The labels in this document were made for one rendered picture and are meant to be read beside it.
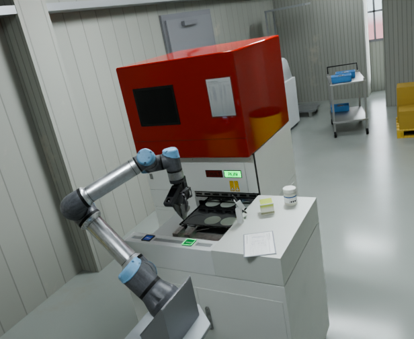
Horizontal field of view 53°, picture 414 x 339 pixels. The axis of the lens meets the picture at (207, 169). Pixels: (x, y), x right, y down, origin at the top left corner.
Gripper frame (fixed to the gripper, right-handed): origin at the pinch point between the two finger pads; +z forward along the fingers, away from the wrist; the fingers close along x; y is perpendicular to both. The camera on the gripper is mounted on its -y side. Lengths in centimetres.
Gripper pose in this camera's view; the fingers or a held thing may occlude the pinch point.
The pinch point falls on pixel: (182, 217)
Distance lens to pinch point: 205.8
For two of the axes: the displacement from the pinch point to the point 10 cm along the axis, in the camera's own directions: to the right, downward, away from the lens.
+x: -8.7, 0.0, 5.0
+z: 1.8, 9.3, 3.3
